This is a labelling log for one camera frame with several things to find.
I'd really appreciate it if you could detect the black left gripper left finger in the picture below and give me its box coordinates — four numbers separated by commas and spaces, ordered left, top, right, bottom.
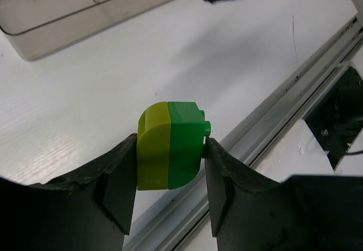
1, 134, 137, 250

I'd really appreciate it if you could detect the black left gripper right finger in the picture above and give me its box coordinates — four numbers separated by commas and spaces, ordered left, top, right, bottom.
205, 138, 362, 250

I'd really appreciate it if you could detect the lime and green rounded lego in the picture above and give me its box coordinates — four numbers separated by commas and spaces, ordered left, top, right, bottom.
136, 102, 212, 191

